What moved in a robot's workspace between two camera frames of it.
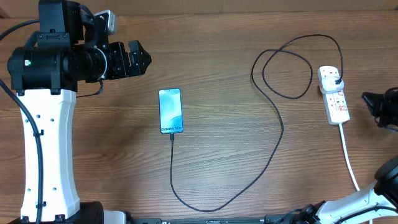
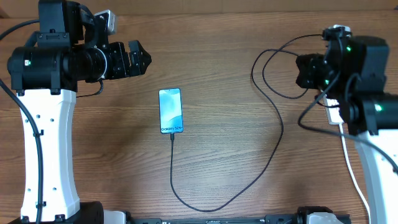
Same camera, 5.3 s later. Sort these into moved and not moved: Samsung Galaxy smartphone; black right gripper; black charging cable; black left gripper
Moved: black right gripper
Not moved: black left gripper; black charging cable; Samsung Galaxy smartphone
